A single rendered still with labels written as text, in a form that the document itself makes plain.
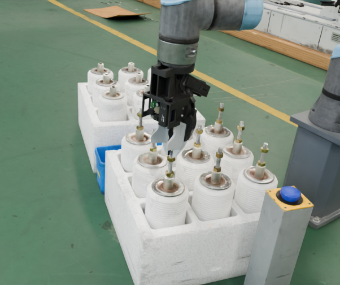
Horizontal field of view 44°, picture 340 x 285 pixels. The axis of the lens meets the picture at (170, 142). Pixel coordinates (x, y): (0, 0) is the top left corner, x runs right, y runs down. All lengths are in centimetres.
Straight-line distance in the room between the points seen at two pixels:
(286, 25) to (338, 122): 199
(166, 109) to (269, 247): 36
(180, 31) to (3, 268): 72
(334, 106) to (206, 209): 49
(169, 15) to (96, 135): 70
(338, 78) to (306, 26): 188
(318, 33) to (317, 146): 182
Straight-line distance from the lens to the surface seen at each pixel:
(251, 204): 104
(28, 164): 152
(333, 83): 124
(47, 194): 137
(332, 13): 317
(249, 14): 81
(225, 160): 111
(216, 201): 97
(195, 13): 76
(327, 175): 130
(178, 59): 77
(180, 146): 87
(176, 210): 94
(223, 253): 105
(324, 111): 126
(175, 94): 82
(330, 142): 125
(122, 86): 164
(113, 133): 139
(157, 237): 93
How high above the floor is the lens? 79
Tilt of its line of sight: 28 degrees down
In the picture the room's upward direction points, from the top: 6 degrees clockwise
